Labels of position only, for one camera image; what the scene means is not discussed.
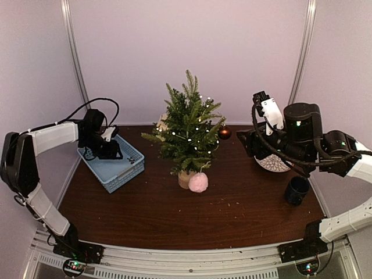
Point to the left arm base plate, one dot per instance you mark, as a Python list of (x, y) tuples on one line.
[(84, 252)]

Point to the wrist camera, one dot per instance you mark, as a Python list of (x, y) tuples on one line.
[(269, 110), (109, 133)]

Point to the right aluminium frame post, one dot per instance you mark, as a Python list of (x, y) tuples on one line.
[(304, 49)]

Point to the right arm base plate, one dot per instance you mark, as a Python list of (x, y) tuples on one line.
[(309, 247)]

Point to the dark blue mug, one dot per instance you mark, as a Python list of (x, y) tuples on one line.
[(296, 190)]

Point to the aluminium frame post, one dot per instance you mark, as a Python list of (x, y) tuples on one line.
[(304, 49), (66, 13)]

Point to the small green christmas tree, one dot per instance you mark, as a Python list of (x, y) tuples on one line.
[(193, 123)]

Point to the pink pompom ornament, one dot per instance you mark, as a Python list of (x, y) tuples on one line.
[(199, 182)]

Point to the round wooden tree base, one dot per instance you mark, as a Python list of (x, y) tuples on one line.
[(184, 178)]

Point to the dark berry sprig ornament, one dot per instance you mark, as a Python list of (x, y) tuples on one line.
[(131, 160)]

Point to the aluminium front rail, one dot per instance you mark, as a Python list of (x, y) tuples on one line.
[(253, 262)]

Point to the dark red bauble ornament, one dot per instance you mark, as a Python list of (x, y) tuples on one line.
[(224, 132)]

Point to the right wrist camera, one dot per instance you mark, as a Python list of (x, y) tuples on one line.
[(269, 110)]

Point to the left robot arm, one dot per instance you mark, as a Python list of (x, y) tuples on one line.
[(19, 170)]

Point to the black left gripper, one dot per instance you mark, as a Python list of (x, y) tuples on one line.
[(111, 153)]

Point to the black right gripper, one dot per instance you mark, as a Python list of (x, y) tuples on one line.
[(253, 143)]

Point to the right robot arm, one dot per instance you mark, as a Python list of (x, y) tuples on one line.
[(302, 142)]

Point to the left aluminium frame post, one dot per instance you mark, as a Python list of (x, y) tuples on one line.
[(66, 13)]

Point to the light blue plastic basket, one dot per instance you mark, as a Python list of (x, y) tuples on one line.
[(113, 174)]

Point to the white fluffy ornament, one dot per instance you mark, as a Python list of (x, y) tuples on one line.
[(161, 125)]

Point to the floral patterned ceramic plate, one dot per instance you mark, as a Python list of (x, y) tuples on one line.
[(274, 164)]

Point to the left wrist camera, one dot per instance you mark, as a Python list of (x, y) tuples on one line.
[(109, 133)]

